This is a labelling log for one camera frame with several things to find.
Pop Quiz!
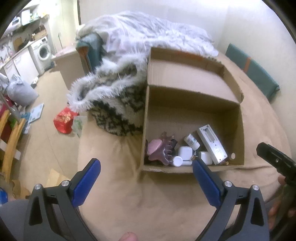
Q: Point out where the pink hair claw clip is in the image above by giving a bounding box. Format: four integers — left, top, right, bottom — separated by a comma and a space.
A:
147, 132, 177, 166

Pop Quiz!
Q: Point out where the pink nail polish bottle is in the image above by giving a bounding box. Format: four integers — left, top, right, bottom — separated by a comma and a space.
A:
219, 160, 229, 166

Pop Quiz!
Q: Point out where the person's right hand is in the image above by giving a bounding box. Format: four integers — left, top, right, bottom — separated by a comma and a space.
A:
268, 175, 295, 230

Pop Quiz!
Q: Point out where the person's left hand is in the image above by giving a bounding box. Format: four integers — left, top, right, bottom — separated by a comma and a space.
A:
118, 232, 138, 241

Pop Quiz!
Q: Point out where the white thermostat device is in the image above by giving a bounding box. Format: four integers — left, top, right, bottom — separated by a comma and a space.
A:
197, 125, 228, 165

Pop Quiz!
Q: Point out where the teal cushion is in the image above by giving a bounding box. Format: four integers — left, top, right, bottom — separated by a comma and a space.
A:
226, 44, 280, 102

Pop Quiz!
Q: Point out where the white charger adapter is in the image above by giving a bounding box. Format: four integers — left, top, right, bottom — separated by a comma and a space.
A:
198, 151, 213, 166

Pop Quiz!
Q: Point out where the red bag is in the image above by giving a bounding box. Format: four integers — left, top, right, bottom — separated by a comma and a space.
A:
53, 107, 79, 134

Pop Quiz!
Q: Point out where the white pill bottle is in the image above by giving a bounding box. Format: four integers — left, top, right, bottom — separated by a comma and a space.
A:
173, 156, 183, 167

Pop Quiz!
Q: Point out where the white earbuds case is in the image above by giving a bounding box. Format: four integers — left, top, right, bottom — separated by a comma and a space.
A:
178, 146, 193, 166

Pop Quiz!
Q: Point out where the white labelled tube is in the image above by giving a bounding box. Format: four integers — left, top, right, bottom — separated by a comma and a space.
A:
184, 133, 200, 151

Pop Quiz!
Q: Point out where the white bathroom scale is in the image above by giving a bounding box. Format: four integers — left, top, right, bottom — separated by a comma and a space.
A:
28, 103, 44, 123

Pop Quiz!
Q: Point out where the pink compact mirror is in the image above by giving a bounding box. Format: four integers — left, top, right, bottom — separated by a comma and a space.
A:
147, 139, 162, 156

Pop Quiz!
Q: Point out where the grey laundry bag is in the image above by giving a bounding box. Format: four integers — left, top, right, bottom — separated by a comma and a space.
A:
6, 74, 39, 106

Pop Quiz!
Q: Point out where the cardboard box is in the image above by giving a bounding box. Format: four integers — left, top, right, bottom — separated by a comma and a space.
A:
142, 48, 245, 172

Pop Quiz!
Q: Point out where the shaggy white black blanket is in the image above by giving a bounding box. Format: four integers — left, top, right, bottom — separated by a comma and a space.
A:
68, 53, 148, 136

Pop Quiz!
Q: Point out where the white washing machine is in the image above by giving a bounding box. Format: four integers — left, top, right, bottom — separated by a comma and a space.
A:
28, 36, 52, 76

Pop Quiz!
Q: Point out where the white duvet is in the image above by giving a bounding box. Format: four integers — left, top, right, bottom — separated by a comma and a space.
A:
76, 11, 219, 62

